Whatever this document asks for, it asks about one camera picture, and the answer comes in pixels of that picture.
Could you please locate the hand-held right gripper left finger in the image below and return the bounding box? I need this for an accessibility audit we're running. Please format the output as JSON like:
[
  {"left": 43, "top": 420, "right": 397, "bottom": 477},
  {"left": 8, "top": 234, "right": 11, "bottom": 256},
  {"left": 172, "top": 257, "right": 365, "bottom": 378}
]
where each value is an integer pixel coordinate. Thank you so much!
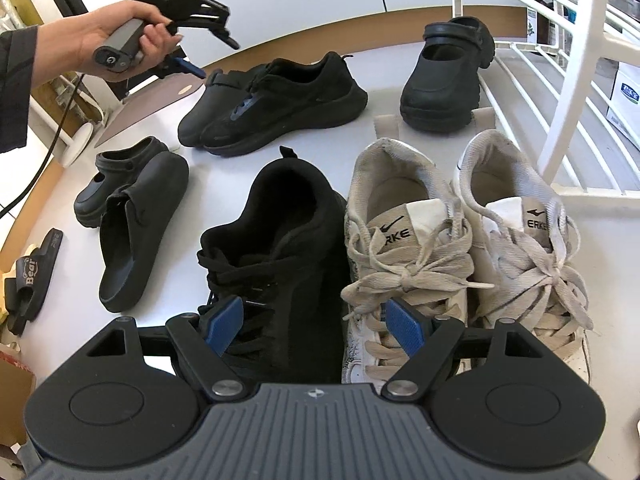
[{"left": 87, "top": 296, "right": 250, "bottom": 402}]

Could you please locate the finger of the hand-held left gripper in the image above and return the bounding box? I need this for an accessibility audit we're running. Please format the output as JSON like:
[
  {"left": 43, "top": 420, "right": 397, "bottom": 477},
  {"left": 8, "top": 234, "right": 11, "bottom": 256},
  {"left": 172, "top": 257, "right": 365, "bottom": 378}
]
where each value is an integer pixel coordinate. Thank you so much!
[
  {"left": 160, "top": 55, "right": 207, "bottom": 80},
  {"left": 167, "top": 0, "right": 241, "bottom": 51}
]

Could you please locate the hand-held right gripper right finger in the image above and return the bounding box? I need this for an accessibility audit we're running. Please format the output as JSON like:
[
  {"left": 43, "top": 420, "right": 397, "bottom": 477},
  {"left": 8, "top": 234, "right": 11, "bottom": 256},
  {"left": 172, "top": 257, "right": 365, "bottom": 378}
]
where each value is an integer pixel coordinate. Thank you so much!
[{"left": 382, "top": 299, "right": 553, "bottom": 401}]

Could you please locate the black strapped clog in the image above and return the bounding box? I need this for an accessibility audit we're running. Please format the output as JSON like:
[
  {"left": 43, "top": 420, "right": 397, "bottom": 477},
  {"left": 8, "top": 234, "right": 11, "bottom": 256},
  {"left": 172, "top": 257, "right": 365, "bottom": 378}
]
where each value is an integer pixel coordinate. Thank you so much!
[
  {"left": 177, "top": 67, "right": 261, "bottom": 148},
  {"left": 98, "top": 151, "right": 190, "bottom": 313}
]

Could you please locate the white lace-up sneaker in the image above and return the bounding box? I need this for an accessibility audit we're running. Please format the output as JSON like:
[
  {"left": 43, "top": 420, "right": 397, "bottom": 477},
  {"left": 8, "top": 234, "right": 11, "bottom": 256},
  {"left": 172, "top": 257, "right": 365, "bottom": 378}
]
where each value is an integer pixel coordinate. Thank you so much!
[
  {"left": 340, "top": 114, "right": 483, "bottom": 386},
  {"left": 452, "top": 107, "right": 594, "bottom": 386}
]

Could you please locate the black lace-up sneaker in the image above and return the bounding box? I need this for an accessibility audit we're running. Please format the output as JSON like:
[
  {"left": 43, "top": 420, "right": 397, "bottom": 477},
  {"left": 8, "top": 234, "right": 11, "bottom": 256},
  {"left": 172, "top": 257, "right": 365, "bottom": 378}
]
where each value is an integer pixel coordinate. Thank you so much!
[
  {"left": 196, "top": 146, "right": 351, "bottom": 386},
  {"left": 200, "top": 51, "right": 369, "bottom": 157}
]

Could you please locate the black platform clog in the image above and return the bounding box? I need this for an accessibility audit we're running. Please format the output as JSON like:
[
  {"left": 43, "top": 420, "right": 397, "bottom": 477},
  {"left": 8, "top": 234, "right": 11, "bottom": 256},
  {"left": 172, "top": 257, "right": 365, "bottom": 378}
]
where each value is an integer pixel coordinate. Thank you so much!
[
  {"left": 73, "top": 136, "right": 171, "bottom": 228},
  {"left": 400, "top": 16, "right": 497, "bottom": 133}
]

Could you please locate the white shoe rack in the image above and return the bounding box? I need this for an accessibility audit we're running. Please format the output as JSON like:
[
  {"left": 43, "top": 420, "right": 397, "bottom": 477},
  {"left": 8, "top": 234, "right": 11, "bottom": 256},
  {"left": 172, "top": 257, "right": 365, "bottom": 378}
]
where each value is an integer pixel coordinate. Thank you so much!
[{"left": 450, "top": 0, "right": 640, "bottom": 198}]

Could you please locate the person's left forearm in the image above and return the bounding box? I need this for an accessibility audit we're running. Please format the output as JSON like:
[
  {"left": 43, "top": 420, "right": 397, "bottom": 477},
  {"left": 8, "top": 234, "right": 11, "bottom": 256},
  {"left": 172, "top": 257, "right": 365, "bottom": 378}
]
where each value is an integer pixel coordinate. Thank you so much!
[{"left": 0, "top": 15, "right": 81, "bottom": 155}]

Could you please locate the person's left hand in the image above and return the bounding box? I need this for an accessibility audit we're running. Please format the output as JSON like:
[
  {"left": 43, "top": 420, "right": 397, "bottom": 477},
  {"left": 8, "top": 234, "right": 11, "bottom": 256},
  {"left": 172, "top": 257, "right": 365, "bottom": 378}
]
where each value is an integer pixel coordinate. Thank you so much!
[{"left": 75, "top": 0, "right": 183, "bottom": 83}]

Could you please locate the brown doormat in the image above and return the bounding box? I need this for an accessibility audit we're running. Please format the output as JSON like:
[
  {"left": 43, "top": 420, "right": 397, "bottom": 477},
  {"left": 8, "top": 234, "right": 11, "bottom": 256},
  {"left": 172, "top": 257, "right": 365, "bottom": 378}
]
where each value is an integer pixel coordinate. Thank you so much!
[{"left": 100, "top": 45, "right": 207, "bottom": 150}]

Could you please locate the white mop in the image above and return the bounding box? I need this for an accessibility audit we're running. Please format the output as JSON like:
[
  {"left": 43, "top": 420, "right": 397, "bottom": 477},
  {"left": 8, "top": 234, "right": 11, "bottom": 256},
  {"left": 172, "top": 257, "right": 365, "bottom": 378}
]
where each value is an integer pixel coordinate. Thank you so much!
[{"left": 47, "top": 72, "right": 103, "bottom": 126}]

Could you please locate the white standing fan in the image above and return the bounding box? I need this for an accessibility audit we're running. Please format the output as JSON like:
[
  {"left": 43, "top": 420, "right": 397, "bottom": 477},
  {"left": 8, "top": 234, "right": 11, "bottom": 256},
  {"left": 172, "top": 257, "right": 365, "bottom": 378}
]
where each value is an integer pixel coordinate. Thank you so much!
[{"left": 60, "top": 122, "right": 96, "bottom": 168}]

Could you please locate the black printed slide sandal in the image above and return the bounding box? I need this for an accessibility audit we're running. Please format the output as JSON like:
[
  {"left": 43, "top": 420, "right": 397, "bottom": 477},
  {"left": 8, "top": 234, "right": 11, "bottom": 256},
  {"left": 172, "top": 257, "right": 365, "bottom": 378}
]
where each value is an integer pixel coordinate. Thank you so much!
[
  {"left": 14, "top": 228, "right": 64, "bottom": 311},
  {"left": 4, "top": 275, "right": 38, "bottom": 337}
]

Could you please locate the brown cardboard box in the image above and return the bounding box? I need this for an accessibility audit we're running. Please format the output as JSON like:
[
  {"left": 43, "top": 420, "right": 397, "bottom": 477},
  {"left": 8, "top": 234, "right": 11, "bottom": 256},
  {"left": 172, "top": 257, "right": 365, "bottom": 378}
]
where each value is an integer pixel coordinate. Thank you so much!
[{"left": 0, "top": 345, "right": 38, "bottom": 461}]

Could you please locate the yellow crumpled paper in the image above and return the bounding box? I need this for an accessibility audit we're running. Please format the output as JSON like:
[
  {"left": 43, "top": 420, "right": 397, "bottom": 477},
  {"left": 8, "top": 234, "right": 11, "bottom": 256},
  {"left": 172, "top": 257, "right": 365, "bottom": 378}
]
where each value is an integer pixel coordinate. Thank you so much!
[{"left": 0, "top": 242, "right": 36, "bottom": 321}]

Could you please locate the white printed box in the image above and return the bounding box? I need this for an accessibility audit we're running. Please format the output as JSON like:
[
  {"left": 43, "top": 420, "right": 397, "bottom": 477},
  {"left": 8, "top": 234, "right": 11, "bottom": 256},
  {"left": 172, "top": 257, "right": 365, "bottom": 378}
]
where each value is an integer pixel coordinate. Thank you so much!
[{"left": 604, "top": 60, "right": 640, "bottom": 151}]

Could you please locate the dark glass bottle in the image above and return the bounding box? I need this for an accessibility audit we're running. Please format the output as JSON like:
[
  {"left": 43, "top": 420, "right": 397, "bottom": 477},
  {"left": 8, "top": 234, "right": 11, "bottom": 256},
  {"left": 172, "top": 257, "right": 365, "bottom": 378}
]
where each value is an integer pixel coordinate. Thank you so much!
[{"left": 525, "top": 0, "right": 557, "bottom": 45}]

